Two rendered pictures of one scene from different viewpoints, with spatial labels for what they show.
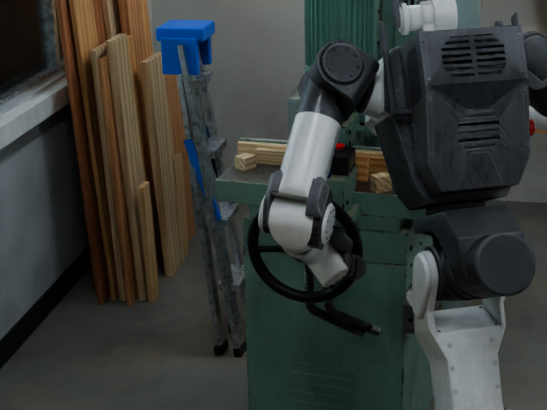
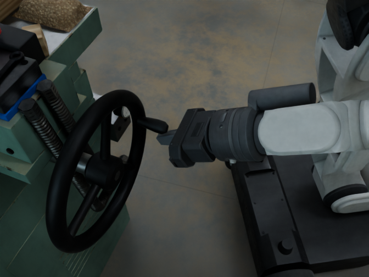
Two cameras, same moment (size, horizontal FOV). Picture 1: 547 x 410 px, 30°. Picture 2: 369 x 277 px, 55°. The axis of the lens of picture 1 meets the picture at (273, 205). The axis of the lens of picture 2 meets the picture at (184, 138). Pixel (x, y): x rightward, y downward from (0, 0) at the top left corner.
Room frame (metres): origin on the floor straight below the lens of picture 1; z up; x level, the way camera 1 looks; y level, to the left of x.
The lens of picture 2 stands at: (2.11, 0.24, 1.34)
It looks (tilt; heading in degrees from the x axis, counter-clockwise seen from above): 53 degrees down; 274
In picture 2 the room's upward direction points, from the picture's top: straight up
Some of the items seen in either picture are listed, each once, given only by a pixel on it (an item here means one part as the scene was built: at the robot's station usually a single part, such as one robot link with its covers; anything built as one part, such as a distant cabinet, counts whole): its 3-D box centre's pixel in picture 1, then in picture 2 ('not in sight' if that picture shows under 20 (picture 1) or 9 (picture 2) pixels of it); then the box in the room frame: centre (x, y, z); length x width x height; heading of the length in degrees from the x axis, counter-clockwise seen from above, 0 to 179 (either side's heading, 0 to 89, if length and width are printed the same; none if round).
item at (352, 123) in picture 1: (341, 134); not in sight; (2.62, -0.18, 0.99); 0.14 x 0.07 x 0.09; 162
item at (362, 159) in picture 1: (339, 165); not in sight; (2.52, -0.17, 0.94); 0.15 x 0.02 x 0.07; 72
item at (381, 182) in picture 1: (381, 182); (35, 41); (2.42, -0.27, 0.92); 0.04 x 0.03 x 0.04; 114
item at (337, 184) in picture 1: (323, 187); (15, 102); (2.41, -0.13, 0.91); 0.15 x 0.14 x 0.09; 72
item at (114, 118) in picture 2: (422, 311); (104, 116); (2.38, -0.38, 0.58); 0.12 x 0.08 x 0.08; 162
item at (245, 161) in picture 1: (245, 161); not in sight; (2.62, 0.07, 0.92); 0.04 x 0.04 x 0.04; 47
